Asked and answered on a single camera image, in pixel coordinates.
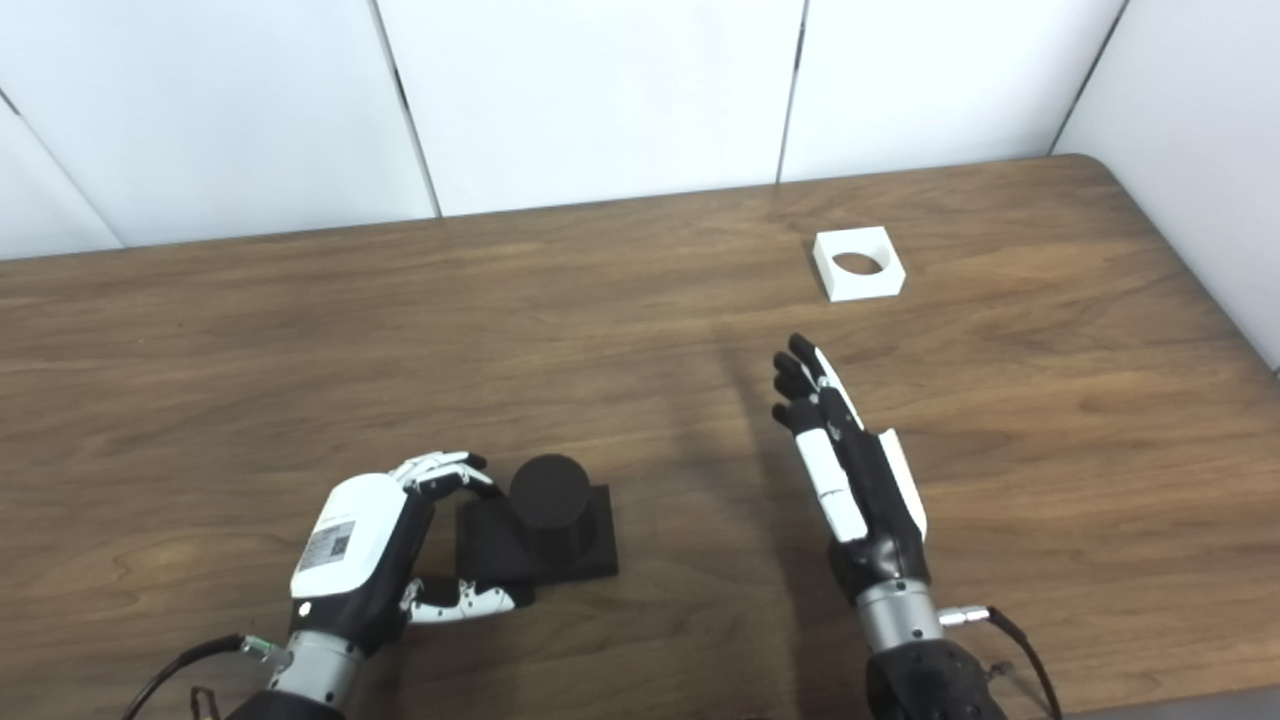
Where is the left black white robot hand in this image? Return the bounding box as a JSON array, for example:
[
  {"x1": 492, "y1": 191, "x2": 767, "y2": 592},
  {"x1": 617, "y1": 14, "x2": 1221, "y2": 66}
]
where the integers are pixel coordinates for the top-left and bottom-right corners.
[{"x1": 289, "y1": 452, "x2": 536, "y2": 656}]

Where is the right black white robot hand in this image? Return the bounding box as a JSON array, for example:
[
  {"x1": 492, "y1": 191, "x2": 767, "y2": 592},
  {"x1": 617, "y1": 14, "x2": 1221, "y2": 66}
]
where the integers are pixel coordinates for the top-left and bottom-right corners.
[{"x1": 771, "y1": 333, "x2": 931, "y2": 606}]

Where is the black peg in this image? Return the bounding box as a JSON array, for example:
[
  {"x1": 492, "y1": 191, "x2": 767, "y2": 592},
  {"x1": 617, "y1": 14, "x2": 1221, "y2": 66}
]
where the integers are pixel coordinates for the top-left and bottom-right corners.
[{"x1": 455, "y1": 454, "x2": 619, "y2": 586}]

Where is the white square piece with hole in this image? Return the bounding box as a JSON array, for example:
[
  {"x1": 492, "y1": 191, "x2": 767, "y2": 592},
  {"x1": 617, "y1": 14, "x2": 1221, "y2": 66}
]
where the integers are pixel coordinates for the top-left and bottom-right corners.
[{"x1": 812, "y1": 226, "x2": 907, "y2": 303}]

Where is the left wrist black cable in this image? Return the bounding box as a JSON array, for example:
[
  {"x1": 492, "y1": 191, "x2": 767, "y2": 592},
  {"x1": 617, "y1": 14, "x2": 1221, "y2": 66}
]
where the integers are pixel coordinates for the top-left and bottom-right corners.
[{"x1": 122, "y1": 634, "x2": 286, "y2": 720}]

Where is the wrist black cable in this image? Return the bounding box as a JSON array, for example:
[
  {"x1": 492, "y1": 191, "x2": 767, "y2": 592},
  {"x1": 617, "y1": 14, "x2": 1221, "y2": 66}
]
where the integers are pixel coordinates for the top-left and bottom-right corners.
[
  {"x1": 940, "y1": 604, "x2": 1063, "y2": 720},
  {"x1": 122, "y1": 634, "x2": 286, "y2": 720}
]

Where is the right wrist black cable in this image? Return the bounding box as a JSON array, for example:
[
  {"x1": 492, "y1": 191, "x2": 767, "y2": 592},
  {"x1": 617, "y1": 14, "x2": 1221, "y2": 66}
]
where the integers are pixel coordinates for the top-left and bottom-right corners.
[{"x1": 940, "y1": 604, "x2": 1063, "y2": 720}]

